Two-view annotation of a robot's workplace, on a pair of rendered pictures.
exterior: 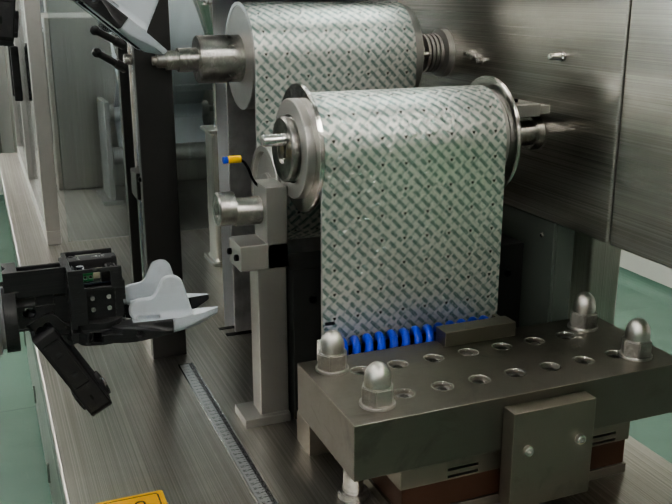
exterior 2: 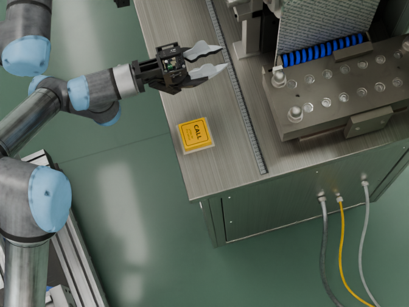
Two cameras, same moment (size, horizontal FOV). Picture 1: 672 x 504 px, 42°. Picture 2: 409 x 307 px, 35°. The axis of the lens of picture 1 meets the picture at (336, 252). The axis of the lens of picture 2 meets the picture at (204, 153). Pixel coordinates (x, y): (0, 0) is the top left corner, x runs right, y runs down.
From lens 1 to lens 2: 1.06 m
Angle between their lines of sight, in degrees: 57
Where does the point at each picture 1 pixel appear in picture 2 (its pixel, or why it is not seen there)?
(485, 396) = (342, 113)
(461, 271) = (352, 21)
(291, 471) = (258, 97)
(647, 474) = not seen: outside the picture
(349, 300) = (291, 42)
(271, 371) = (251, 42)
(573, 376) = (387, 98)
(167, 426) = not seen: hidden behind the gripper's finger
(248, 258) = (241, 17)
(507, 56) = not seen: outside the picture
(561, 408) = (375, 117)
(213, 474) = (224, 97)
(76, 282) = (167, 76)
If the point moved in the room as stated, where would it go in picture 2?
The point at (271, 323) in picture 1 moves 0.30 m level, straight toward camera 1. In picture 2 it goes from (252, 30) to (250, 146)
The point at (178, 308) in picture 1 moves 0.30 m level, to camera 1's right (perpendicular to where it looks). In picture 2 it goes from (210, 70) to (342, 81)
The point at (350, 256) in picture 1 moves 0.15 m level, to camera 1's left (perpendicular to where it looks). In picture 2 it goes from (293, 31) to (227, 26)
